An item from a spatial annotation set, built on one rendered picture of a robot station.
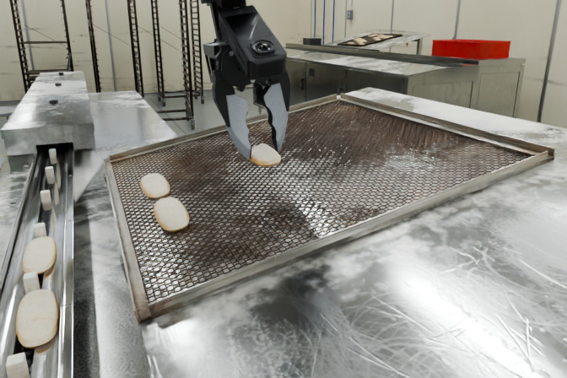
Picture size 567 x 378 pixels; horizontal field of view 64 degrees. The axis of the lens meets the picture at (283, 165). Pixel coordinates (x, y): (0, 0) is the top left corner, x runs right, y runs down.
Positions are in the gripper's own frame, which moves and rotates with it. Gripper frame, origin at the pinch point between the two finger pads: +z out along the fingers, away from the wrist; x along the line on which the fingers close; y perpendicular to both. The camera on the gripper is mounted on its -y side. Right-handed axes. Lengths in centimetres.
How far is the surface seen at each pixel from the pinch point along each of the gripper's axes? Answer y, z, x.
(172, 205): -0.2, 4.1, 13.3
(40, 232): 9.1, 6.0, 30.3
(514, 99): 211, 93, -278
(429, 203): -19.0, 4.7, -11.2
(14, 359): -18.4, 5.2, 29.5
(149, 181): 10.9, 4.1, 14.8
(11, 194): 26.5, 5.0, 35.8
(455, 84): 194, 62, -204
